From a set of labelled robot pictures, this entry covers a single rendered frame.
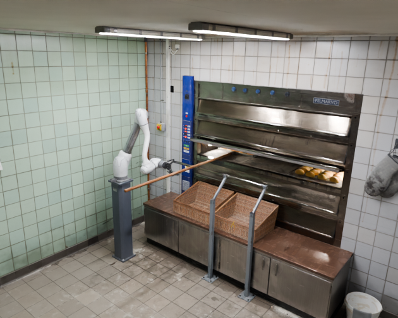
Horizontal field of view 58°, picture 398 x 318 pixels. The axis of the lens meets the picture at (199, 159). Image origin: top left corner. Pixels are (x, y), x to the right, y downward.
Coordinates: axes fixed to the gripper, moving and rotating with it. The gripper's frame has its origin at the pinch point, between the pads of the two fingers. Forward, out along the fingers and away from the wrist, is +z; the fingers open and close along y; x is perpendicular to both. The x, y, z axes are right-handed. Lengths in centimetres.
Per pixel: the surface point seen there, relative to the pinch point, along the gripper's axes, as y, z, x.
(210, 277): 116, 48, -1
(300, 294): 92, 149, -8
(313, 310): 101, 163, -8
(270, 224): 51, 95, -43
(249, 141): -30, 52, -60
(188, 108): -56, -36, -58
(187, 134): -23, -37, -58
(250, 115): -58, 51, -61
